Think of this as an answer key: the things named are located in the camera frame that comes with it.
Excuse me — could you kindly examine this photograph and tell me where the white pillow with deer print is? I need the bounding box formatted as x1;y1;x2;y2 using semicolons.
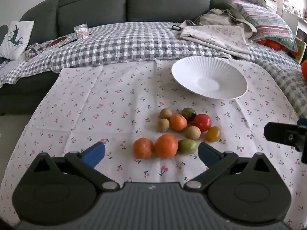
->
0;20;35;60

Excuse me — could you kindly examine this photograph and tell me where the white shelf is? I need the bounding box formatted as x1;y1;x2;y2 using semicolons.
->
283;0;307;36

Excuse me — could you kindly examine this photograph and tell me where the large orange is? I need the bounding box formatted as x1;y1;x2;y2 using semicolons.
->
154;134;179;159
133;137;155;159

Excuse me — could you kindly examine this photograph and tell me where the orange plush item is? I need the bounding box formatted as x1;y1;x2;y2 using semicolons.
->
258;38;288;51

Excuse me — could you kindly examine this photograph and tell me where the cherry print tablecloth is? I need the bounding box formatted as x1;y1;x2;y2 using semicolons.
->
0;59;303;230

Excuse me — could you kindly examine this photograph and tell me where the folded floral cloth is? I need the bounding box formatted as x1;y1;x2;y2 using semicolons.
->
180;25;253;60

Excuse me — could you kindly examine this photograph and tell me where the green red packet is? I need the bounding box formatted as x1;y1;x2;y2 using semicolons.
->
291;38;307;59

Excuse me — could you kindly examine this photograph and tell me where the striped patterned pillow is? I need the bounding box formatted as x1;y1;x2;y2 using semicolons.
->
228;0;299;52

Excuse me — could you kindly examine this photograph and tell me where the beige cloth bag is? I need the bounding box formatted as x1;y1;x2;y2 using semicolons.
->
182;8;257;39

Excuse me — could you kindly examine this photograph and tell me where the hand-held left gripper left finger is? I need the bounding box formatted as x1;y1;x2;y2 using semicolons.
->
31;141;120;192

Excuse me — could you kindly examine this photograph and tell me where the yellow orange tomato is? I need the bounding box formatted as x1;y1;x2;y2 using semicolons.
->
206;126;221;142

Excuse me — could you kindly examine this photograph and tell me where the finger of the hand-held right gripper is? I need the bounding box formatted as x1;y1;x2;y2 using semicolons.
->
263;122;300;147

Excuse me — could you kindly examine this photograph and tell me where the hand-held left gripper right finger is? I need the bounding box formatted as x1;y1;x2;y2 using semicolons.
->
184;142;274;192

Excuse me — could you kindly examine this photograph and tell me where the plain green fruit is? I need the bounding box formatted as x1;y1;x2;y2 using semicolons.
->
178;139;198;154

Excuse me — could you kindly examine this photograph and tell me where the green fruit with red blush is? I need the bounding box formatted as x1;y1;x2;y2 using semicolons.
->
181;107;197;121

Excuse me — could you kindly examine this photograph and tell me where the dark grey sofa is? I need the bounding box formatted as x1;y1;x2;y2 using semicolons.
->
0;0;276;115

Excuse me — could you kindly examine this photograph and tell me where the small orange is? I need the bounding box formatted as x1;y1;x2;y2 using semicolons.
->
170;114;188;132

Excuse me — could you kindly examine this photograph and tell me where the dark floral cloth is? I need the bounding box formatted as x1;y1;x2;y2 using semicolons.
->
25;43;52;61

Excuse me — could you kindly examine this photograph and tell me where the red tomato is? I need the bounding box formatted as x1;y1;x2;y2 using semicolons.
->
193;114;212;132

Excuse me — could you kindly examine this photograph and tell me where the grey white checked blanket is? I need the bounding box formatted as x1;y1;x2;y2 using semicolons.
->
0;21;307;120

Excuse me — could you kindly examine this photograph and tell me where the clear cotton swab box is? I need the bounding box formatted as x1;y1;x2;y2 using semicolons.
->
74;24;90;40

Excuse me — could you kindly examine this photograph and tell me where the white ribbed plate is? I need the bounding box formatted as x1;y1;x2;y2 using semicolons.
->
171;56;248;100

